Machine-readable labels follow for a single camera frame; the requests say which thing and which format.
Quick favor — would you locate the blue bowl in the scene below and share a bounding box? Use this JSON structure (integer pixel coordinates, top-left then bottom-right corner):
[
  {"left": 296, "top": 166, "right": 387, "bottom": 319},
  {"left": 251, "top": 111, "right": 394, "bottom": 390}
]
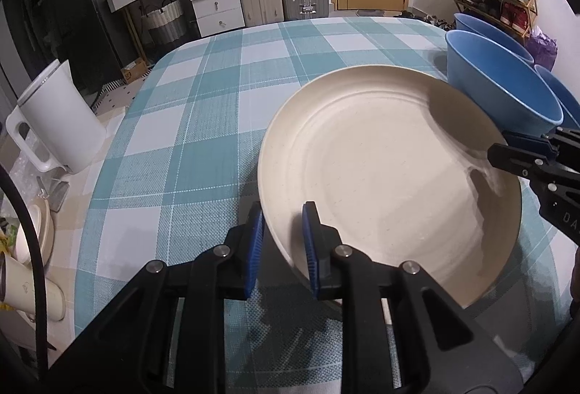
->
[
  {"left": 535, "top": 64, "right": 580, "bottom": 132},
  {"left": 445, "top": 30, "right": 564, "bottom": 136},
  {"left": 454, "top": 13, "right": 535, "bottom": 66}
]

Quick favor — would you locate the purple plastic bag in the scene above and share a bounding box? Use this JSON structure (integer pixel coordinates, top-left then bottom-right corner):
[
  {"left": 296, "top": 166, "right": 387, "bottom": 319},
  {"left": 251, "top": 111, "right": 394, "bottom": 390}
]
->
[{"left": 527, "top": 26, "right": 558, "bottom": 73}]

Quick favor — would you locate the group of loose sneakers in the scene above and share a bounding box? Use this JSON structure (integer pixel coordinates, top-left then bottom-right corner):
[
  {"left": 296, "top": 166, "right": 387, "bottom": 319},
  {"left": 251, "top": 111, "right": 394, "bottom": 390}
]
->
[{"left": 353, "top": 8, "right": 449, "bottom": 32}]

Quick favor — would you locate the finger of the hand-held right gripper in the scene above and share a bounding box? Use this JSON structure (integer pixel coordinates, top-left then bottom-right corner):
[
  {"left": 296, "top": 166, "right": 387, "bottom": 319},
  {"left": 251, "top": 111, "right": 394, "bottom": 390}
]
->
[
  {"left": 501, "top": 128, "right": 567, "bottom": 159},
  {"left": 487, "top": 142, "right": 563, "bottom": 195}
]

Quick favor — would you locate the black cable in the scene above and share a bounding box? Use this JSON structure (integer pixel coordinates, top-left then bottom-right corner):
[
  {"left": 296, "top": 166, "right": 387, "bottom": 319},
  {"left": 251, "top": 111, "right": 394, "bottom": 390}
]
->
[{"left": 0, "top": 163, "right": 53, "bottom": 372}]

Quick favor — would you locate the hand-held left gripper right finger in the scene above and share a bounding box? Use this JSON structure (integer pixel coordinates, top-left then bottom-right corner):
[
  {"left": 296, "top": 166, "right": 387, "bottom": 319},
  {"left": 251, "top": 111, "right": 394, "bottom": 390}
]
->
[{"left": 301, "top": 201, "right": 531, "bottom": 394}]

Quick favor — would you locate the cream tumbler cup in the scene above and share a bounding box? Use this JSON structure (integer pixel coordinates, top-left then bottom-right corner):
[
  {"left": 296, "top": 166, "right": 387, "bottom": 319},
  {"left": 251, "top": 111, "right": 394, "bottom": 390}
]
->
[{"left": 0, "top": 251, "right": 67, "bottom": 322}]

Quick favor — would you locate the beige round plate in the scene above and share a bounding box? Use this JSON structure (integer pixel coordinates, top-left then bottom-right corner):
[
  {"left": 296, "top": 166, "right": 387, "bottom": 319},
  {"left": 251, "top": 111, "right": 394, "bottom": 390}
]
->
[{"left": 257, "top": 65, "right": 523, "bottom": 308}]

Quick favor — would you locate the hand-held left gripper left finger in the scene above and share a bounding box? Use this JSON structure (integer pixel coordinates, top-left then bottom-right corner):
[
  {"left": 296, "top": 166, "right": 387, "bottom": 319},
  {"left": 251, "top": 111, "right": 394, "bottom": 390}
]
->
[{"left": 47, "top": 201, "right": 266, "bottom": 394}]

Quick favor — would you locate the white electric kettle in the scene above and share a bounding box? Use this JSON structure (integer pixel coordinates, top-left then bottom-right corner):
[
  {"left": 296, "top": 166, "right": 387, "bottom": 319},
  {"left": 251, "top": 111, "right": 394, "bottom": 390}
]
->
[{"left": 5, "top": 59, "right": 107, "bottom": 174}]

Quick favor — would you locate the grey white laundry basket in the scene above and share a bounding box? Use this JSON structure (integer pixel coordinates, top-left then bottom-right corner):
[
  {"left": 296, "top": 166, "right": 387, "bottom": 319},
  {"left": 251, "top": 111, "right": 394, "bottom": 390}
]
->
[{"left": 140, "top": 0, "right": 186, "bottom": 45}]

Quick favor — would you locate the small cardboard box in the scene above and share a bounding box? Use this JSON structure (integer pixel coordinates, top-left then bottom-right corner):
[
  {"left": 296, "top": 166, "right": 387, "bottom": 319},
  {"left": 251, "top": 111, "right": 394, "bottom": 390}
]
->
[{"left": 120, "top": 59, "right": 150, "bottom": 84}]

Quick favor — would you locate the small metal stand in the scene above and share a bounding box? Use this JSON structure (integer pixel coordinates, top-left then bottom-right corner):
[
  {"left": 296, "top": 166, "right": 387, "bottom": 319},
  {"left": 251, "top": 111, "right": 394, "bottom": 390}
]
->
[{"left": 38, "top": 176, "right": 69, "bottom": 213}]

